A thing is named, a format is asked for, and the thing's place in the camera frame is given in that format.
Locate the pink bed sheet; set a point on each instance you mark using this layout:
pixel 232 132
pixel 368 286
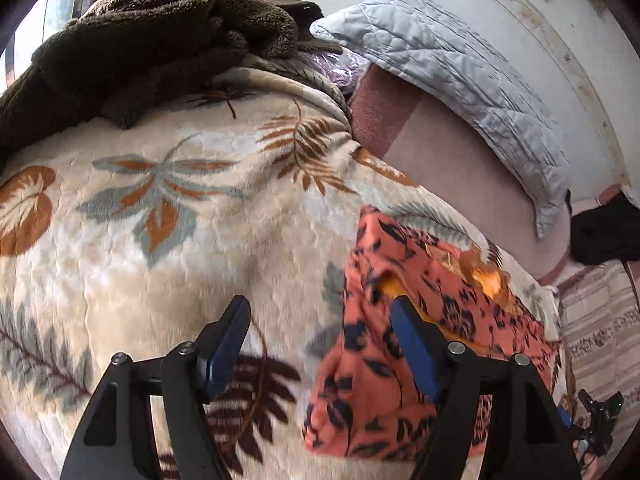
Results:
pixel 450 170

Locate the window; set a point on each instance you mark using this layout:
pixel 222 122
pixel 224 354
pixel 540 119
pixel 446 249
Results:
pixel 55 5

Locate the purple plastic bag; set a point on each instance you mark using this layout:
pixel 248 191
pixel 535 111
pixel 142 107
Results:
pixel 335 67

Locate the dark brown fleece blanket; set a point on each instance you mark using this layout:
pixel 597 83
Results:
pixel 150 35

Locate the black cloth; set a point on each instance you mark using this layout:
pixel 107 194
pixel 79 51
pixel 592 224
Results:
pixel 605 230

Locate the cream leaf-print blanket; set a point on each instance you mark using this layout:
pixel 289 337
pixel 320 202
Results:
pixel 200 260

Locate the striped patterned cloth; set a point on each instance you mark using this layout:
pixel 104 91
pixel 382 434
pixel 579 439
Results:
pixel 600 320

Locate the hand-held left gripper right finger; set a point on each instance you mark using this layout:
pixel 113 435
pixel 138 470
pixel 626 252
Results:
pixel 415 355

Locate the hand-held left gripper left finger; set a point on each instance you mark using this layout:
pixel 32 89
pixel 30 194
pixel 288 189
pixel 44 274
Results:
pixel 227 347

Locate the orange floral garment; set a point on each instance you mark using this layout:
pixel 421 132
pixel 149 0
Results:
pixel 365 385

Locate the grey quilted pillow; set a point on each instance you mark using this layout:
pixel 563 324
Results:
pixel 450 70

